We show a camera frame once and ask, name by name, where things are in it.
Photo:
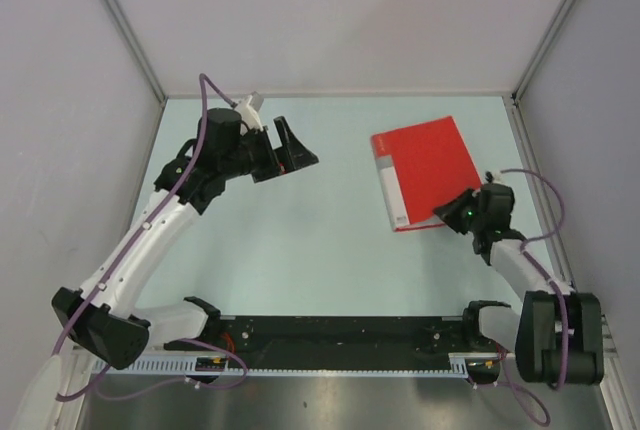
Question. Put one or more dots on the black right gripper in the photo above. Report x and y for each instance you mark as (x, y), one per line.
(448, 211)

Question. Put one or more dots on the aluminium frame rail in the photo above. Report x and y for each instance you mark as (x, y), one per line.
(305, 354)

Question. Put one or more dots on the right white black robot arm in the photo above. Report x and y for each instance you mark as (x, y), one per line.
(556, 334)

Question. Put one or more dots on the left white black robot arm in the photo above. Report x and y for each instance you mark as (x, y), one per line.
(101, 316)

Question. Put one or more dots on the red file folder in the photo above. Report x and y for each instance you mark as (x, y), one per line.
(422, 167)

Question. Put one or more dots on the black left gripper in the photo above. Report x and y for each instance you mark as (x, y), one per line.
(300, 156)

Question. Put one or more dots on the white slotted cable duct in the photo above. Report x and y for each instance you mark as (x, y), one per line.
(192, 365)

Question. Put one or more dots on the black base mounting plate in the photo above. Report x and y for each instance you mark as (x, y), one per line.
(443, 333)

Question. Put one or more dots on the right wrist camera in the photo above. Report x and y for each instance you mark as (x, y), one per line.
(494, 178)

